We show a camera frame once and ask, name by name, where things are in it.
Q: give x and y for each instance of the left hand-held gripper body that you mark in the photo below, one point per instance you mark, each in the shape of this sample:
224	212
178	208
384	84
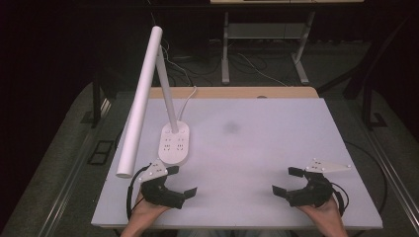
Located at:
163	195

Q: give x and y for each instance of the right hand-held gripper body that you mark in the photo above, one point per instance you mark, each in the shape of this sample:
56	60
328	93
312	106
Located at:
314	194

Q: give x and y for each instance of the person's right hand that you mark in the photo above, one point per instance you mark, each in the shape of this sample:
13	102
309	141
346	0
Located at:
324	214

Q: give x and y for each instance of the person's left hand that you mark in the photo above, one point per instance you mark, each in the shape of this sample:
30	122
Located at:
145	209

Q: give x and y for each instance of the white table mat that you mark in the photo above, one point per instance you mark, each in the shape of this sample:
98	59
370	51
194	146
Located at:
247	164

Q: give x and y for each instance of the white desk lamp with sockets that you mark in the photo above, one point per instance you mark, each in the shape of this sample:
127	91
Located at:
141	98

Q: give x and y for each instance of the black metal stand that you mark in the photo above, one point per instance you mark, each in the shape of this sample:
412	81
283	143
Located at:
367	98
96	98

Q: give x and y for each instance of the black floor frame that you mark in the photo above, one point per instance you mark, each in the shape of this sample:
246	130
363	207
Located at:
100	153

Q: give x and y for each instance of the aluminium floor rail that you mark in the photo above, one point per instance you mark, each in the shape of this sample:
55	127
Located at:
72	171
392	177

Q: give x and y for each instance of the grey metal desk frame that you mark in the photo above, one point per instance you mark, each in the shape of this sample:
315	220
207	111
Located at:
225	49

